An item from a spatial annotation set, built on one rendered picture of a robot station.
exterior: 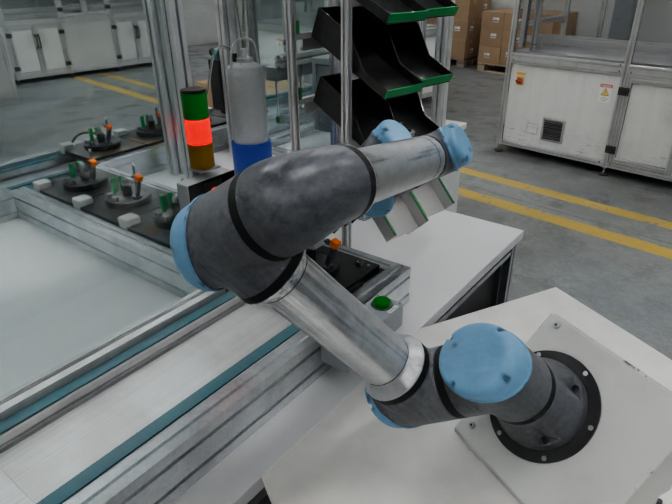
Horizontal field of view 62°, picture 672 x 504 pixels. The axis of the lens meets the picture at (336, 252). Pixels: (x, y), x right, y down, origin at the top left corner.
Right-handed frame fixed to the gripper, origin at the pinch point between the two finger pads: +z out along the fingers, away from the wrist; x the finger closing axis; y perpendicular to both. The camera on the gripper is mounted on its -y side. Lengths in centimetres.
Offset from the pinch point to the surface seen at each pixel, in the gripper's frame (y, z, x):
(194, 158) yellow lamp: -20.3, -9.0, -21.4
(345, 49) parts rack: -25.1, -26.3, 19.1
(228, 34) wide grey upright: -100, 47, 78
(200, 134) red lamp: -22.3, -13.6, -20.3
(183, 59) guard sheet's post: -34.3, -21.0, -18.4
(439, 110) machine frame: -32, 43, 163
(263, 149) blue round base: -49, 53, 58
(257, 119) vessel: -57, 45, 57
